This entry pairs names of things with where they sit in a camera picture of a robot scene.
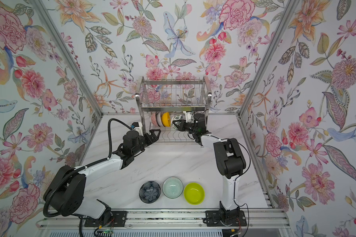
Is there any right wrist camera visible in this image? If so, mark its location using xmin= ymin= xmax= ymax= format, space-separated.
xmin=184 ymin=112 xmax=194 ymax=122

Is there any pale celadon bowl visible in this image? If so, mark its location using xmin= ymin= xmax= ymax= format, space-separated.
xmin=162 ymin=177 xmax=184 ymax=199

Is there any yellow bowl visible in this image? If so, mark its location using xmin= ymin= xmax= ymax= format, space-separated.
xmin=161 ymin=112 xmax=171 ymax=127

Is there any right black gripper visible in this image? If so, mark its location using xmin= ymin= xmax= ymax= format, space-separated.
xmin=173 ymin=120 xmax=199 ymax=136

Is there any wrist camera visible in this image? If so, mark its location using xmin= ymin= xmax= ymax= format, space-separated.
xmin=184 ymin=112 xmax=194 ymax=122
xmin=131 ymin=122 xmax=144 ymax=136

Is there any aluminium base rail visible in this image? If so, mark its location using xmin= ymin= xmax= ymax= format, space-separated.
xmin=37 ymin=208 xmax=290 ymax=230

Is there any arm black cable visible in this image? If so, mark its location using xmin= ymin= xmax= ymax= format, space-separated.
xmin=188 ymin=109 xmax=252 ymax=237
xmin=42 ymin=118 xmax=134 ymax=237

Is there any lime green bowl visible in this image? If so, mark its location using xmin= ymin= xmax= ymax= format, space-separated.
xmin=184 ymin=182 xmax=205 ymax=205

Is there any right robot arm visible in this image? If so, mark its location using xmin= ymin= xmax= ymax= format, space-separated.
xmin=172 ymin=113 xmax=247 ymax=226

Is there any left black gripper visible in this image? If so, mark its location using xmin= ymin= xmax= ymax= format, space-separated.
xmin=131 ymin=130 xmax=162 ymax=156

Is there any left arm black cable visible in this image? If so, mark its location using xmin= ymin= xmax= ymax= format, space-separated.
xmin=42 ymin=118 xmax=134 ymax=237

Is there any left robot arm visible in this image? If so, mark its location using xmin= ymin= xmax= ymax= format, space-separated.
xmin=43 ymin=129 xmax=161 ymax=224

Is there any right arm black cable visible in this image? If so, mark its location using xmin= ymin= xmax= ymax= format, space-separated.
xmin=188 ymin=109 xmax=252 ymax=237

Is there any green leaf pattern bowl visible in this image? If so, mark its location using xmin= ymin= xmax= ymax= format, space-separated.
xmin=171 ymin=115 xmax=182 ymax=130

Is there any dark blue flower bowl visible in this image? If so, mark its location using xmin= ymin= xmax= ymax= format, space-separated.
xmin=139 ymin=181 xmax=161 ymax=204

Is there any steel two-tier dish rack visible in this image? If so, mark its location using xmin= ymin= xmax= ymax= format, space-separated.
xmin=135 ymin=76 xmax=212 ymax=142

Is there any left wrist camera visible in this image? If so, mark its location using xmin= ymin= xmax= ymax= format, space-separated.
xmin=131 ymin=122 xmax=144 ymax=136

